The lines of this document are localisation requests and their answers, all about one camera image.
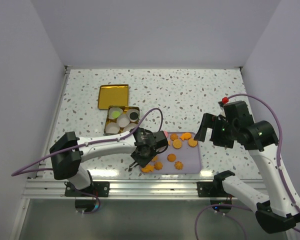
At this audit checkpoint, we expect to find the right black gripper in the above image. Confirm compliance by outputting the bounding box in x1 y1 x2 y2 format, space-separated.
194 112 239 149

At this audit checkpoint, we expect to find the black round cookie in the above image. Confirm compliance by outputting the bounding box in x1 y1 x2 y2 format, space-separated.
129 112 139 122

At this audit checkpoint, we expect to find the gold cookie tin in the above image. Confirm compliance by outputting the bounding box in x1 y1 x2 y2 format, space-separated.
104 105 140 135

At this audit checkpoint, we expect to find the green round cookie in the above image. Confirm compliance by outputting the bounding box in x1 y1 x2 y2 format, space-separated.
111 111 121 119

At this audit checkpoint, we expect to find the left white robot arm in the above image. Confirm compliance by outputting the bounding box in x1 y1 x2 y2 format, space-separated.
49 127 169 197

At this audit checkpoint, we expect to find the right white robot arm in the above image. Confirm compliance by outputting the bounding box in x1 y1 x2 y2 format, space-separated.
194 101 300 234

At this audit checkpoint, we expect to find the orange fish cookie bottom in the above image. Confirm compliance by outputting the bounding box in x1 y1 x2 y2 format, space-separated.
141 164 155 173

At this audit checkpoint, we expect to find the orange fish cookie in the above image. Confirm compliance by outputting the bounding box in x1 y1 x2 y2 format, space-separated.
141 164 155 173
179 132 192 141

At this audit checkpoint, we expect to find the flower cookie left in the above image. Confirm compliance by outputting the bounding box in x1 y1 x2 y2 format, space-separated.
151 155 158 162

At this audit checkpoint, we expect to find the swirl cookie bottom left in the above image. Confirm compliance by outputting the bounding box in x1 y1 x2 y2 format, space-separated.
154 161 163 171

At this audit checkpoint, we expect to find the swirl cookie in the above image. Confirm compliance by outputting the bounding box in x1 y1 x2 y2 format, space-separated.
174 161 184 170
170 133 179 141
154 161 163 171

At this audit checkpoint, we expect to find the orange fish cookie top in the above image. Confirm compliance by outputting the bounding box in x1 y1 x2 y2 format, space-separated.
179 132 192 141

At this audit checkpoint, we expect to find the round dotted cookie right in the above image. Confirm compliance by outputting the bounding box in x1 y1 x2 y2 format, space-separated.
188 138 198 148

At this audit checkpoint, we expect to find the round dotted cookie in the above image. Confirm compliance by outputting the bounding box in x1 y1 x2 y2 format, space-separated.
188 138 198 148
172 139 183 149

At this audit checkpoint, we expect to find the round chip cookie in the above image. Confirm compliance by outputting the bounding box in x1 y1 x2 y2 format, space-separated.
167 153 177 162

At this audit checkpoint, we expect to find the white paper cup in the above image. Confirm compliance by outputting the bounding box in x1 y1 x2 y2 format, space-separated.
126 108 140 123
108 107 123 120
123 123 137 132
116 114 130 128
105 122 121 135

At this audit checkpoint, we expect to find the swirl cookie bottom right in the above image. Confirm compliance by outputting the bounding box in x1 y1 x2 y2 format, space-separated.
174 161 184 170

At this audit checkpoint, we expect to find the round dotted cookie centre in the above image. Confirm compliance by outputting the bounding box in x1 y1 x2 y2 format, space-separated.
172 139 183 149

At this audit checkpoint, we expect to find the swirl cookie top centre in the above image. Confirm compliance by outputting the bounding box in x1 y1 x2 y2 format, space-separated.
170 133 179 141

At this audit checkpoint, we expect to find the lilac plastic tray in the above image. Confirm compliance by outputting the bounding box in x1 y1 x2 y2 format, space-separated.
139 132 202 175

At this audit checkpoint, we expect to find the gold tin lid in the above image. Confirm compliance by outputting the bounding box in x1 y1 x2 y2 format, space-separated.
97 84 129 110

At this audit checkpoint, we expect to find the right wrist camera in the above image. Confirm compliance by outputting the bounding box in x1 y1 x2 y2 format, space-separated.
218 97 229 117

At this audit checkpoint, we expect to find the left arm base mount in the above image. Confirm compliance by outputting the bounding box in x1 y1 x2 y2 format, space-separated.
64 171 110 198

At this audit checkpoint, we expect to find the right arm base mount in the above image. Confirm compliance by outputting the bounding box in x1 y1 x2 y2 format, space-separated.
196 170 235 198

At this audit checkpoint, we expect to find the aluminium rail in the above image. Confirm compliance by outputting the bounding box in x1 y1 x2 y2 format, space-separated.
22 178 268 201

